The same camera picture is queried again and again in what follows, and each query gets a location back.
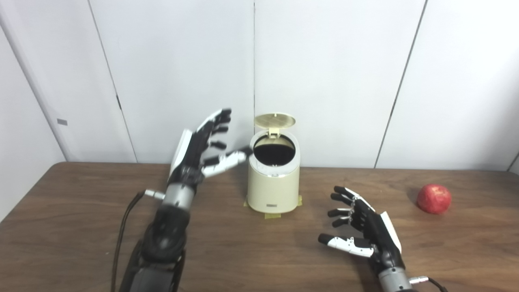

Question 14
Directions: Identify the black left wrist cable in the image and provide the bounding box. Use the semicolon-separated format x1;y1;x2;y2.
111;189;166;292

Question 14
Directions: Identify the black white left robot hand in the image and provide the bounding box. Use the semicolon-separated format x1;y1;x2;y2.
167;108;254;191

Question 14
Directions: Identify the red apple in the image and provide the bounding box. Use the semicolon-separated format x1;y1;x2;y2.
417;184;452;215

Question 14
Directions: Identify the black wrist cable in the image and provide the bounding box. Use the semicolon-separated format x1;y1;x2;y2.
409;276;448;292
111;189;166;292

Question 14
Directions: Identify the cream-colored round bin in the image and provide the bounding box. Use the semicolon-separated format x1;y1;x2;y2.
247;131;300;214

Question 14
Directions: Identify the cream round bin lid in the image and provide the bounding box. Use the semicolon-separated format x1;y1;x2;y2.
254;113;296;138

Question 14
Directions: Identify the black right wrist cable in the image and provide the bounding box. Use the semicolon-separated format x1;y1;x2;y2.
409;276;448;292

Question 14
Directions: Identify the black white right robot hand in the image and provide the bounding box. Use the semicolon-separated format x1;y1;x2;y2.
318;186;406;275

